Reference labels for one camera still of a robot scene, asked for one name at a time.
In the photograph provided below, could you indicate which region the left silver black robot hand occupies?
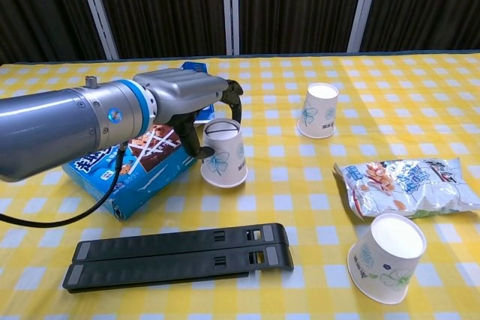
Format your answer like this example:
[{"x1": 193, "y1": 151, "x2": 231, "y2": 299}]
[{"x1": 133, "y1": 67, "x2": 244, "y2": 160}]

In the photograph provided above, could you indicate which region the white floral paper cup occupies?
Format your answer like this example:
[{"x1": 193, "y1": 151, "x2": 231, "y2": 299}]
[
  {"x1": 200, "y1": 117, "x2": 249, "y2": 189},
  {"x1": 296, "y1": 82, "x2": 340, "y2": 139},
  {"x1": 346, "y1": 213, "x2": 428, "y2": 305}
]

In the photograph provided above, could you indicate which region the blue sandwich cookie box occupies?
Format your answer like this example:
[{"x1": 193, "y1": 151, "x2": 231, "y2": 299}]
[{"x1": 179, "y1": 61, "x2": 217, "y2": 125}]

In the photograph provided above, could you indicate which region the dark partition panel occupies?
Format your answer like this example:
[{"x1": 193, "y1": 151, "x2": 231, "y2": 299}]
[
  {"x1": 0, "y1": 0, "x2": 110, "y2": 64},
  {"x1": 359, "y1": 0, "x2": 480, "y2": 53},
  {"x1": 91, "y1": 0, "x2": 229, "y2": 61},
  {"x1": 238, "y1": 0, "x2": 367, "y2": 55}
]

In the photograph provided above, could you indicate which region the blue chocolate chip cookie box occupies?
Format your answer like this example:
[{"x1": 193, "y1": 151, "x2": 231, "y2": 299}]
[{"x1": 61, "y1": 124, "x2": 200, "y2": 223}]

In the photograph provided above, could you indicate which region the yellow white checked tablecloth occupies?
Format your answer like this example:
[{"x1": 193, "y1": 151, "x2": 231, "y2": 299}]
[{"x1": 0, "y1": 52, "x2": 480, "y2": 320}]

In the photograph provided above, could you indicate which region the black plastic folding stand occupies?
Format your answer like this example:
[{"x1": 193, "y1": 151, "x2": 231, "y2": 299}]
[{"x1": 61, "y1": 222, "x2": 296, "y2": 294}]

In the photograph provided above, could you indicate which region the silver blue snack bag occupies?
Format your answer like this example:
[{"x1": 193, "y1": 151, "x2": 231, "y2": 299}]
[{"x1": 333, "y1": 157, "x2": 480, "y2": 220}]

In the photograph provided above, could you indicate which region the white partition post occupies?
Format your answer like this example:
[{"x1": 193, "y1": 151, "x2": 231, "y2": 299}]
[
  {"x1": 220, "y1": 0, "x2": 241, "y2": 55},
  {"x1": 346, "y1": 0, "x2": 383, "y2": 53},
  {"x1": 73, "y1": 0, "x2": 120, "y2": 61}
]

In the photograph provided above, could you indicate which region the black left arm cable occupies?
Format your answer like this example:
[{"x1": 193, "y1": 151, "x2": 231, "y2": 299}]
[{"x1": 0, "y1": 142, "x2": 127, "y2": 228}]

